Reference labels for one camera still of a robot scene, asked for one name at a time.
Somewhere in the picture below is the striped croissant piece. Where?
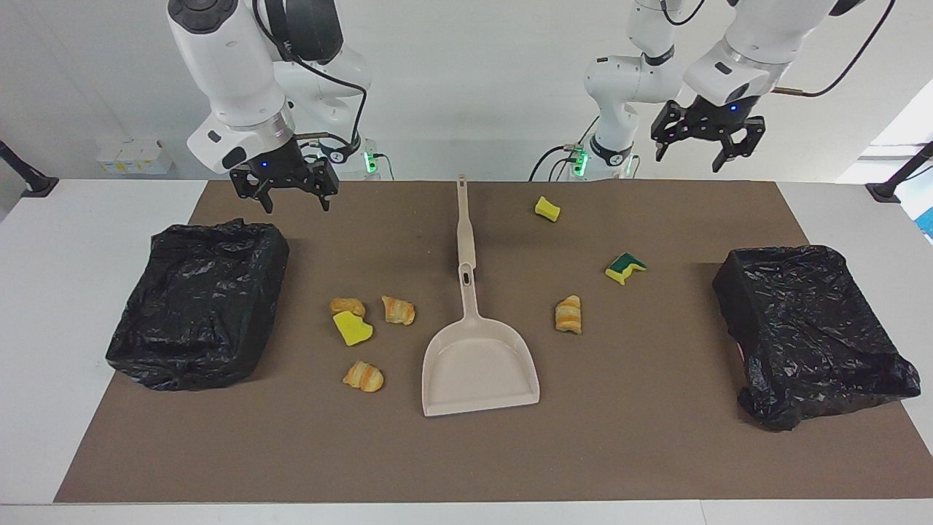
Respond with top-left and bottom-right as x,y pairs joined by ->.
555,295 -> 583,335
381,295 -> 416,326
343,361 -> 385,393

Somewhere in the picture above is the white cardboard box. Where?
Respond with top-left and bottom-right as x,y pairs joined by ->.
95,139 -> 174,176

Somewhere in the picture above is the green and yellow sponge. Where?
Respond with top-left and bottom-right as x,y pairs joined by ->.
605,252 -> 647,286

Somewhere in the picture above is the beige plastic dustpan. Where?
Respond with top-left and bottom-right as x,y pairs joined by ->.
421,262 -> 541,418

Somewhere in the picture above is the yellow sponge chunk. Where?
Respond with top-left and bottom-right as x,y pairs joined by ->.
332,311 -> 374,346

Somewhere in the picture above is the black base cable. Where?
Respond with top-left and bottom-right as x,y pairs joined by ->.
530,117 -> 600,182

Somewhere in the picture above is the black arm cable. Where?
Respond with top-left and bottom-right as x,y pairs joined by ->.
660,0 -> 896,99
251,0 -> 365,147

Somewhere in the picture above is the brown table mat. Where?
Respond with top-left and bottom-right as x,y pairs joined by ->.
55,180 -> 933,504

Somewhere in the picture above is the black bag lined bin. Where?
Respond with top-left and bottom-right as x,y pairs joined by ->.
106,217 -> 290,392
712,244 -> 922,432

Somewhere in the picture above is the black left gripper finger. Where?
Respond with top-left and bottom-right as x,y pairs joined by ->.
712,118 -> 767,174
650,101 -> 688,162

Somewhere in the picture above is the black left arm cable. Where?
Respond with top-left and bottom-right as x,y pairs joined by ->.
660,0 -> 896,99

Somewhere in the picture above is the black camera stand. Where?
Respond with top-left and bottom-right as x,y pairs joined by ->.
0,140 -> 59,199
865,142 -> 933,203

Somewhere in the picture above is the beige scraper handle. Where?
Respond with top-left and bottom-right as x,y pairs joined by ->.
456,175 -> 478,271

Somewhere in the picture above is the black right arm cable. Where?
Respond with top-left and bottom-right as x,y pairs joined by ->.
251,0 -> 365,147

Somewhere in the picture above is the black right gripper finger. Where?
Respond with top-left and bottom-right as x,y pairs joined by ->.
305,160 -> 340,213
230,171 -> 275,215

